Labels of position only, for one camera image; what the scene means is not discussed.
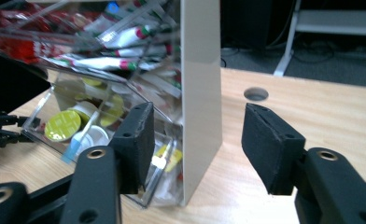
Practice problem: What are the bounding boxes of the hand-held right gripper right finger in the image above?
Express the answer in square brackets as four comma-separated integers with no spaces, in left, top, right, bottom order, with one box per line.
[240,102,307,197]

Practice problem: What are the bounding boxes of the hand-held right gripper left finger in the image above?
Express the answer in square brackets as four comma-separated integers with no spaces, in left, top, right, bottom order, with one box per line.
[108,101,156,196]

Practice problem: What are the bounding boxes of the clear drawer with capsules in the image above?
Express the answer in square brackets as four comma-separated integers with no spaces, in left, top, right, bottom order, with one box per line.
[20,67,186,209]

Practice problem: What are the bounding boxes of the clear drawer with sauce packets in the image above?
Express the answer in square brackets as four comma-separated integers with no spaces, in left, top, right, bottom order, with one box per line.
[0,0,185,96]

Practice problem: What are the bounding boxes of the white organizer frame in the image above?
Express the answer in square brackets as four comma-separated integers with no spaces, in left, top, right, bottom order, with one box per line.
[178,0,224,207]

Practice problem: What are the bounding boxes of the pile of red sauce packets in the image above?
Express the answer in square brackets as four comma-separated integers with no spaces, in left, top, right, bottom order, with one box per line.
[0,7,91,65]

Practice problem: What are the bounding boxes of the yellow packet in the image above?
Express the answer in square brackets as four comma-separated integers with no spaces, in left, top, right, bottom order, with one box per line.
[153,144,184,174]

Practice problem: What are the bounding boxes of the white creamer cup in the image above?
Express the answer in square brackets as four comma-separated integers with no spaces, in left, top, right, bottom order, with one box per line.
[79,125,111,150]

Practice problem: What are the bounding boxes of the green coffee capsule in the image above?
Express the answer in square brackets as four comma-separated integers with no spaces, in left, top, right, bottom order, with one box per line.
[106,93,125,117]
[44,109,82,143]
[81,77,104,89]

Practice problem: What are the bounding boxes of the pile of whitish small packets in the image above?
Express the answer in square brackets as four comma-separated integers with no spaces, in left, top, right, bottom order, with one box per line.
[147,136,185,206]

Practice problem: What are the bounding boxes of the blue and white stick packet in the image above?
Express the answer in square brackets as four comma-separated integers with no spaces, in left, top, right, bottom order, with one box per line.
[61,111,101,165]

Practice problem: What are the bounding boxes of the pile of white sauce packets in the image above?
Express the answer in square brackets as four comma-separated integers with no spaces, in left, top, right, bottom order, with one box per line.
[49,0,184,91]

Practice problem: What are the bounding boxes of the black equipment rack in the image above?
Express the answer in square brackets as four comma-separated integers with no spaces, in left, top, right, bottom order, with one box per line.
[220,0,275,49]

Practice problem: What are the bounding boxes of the white metal stand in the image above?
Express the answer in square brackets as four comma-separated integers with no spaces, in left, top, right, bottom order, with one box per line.
[272,0,366,77]

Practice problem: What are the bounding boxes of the black floor cable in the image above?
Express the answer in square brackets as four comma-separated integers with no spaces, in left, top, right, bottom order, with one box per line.
[220,29,339,69]

